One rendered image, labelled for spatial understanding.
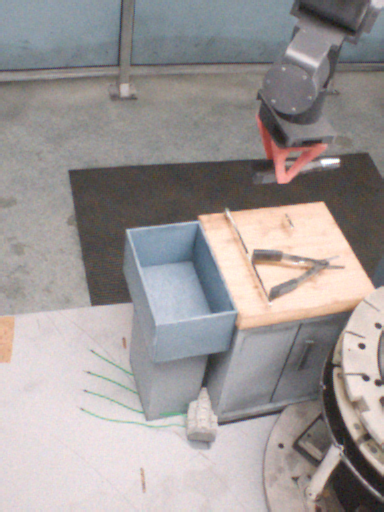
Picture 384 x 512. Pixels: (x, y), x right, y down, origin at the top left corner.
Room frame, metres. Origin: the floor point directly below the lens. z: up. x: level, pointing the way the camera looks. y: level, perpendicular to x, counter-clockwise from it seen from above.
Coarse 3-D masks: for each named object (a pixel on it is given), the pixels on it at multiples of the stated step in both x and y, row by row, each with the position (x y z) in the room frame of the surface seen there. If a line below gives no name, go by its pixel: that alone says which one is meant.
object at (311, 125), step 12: (324, 84) 0.69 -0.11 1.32; (264, 96) 0.71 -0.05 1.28; (324, 96) 0.68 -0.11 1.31; (312, 108) 0.67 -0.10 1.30; (276, 120) 0.67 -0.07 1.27; (288, 120) 0.67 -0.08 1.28; (300, 120) 0.67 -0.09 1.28; (312, 120) 0.67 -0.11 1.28; (324, 120) 0.69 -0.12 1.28; (288, 132) 0.65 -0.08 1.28; (300, 132) 0.65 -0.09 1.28; (312, 132) 0.66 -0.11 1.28; (324, 132) 0.66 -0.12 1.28; (336, 132) 0.67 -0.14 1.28; (288, 144) 0.64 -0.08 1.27; (300, 144) 0.64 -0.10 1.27; (324, 144) 0.66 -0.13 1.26
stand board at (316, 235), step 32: (224, 224) 0.70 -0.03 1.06; (256, 224) 0.71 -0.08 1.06; (320, 224) 0.74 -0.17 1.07; (224, 256) 0.64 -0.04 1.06; (320, 256) 0.67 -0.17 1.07; (352, 256) 0.69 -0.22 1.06; (256, 288) 0.59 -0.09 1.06; (320, 288) 0.61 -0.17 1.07; (352, 288) 0.62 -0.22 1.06; (256, 320) 0.55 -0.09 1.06; (288, 320) 0.57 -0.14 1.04
